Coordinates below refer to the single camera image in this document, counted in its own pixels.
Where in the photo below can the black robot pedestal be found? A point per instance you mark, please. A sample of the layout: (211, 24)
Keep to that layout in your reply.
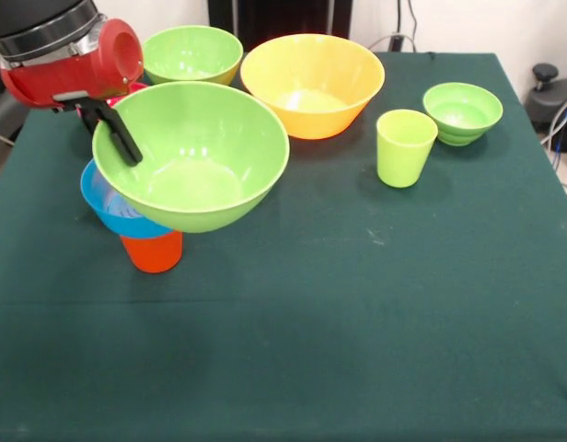
(274, 18)

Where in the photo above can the large light green bowl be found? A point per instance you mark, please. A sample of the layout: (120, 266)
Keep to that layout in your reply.
(191, 50)
(196, 212)

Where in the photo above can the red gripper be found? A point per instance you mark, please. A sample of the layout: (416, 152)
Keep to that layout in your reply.
(72, 76)

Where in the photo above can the yellow-green cup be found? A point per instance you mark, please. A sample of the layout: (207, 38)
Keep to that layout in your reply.
(401, 166)

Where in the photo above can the orange cup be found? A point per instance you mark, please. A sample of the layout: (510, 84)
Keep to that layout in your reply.
(154, 255)

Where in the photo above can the blue bowl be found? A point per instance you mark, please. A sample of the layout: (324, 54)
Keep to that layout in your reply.
(127, 225)

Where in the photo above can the small green bowl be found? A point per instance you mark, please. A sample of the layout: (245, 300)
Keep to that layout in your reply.
(467, 110)

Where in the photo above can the grey chair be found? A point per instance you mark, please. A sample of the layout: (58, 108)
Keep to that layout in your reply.
(7, 119)

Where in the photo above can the dark green tablecloth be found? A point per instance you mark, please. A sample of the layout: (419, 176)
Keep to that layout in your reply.
(283, 345)

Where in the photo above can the black knobbed stand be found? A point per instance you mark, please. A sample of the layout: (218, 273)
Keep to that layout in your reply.
(546, 73)

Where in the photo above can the black power plug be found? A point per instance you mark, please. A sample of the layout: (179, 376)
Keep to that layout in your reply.
(396, 42)

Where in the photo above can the pink bowl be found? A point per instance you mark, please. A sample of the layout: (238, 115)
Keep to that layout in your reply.
(138, 86)

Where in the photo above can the large yellow bowl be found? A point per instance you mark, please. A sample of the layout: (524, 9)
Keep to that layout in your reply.
(311, 119)

